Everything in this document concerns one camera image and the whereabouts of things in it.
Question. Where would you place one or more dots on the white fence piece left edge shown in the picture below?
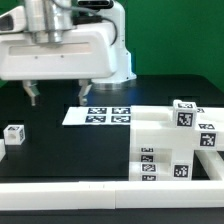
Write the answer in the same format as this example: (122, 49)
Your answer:
(2, 149)

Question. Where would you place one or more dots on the white right fence bar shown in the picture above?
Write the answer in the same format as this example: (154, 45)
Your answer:
(212, 163)

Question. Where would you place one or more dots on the flat white tagged plate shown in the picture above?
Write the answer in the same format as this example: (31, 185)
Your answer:
(97, 116)

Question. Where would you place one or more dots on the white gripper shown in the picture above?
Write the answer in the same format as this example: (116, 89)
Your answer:
(40, 44)

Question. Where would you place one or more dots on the white fence bar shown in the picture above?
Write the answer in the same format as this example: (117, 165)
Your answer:
(212, 163)
(111, 195)

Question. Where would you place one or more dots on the small white cube block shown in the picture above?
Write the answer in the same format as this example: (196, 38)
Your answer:
(14, 134)

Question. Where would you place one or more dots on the white chair seat block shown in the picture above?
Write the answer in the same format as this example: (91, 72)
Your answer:
(181, 165)

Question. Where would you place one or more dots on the white chair back frame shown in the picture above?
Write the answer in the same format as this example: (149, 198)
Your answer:
(153, 127)

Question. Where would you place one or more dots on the white front fence bar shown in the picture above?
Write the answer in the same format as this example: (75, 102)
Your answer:
(111, 195)

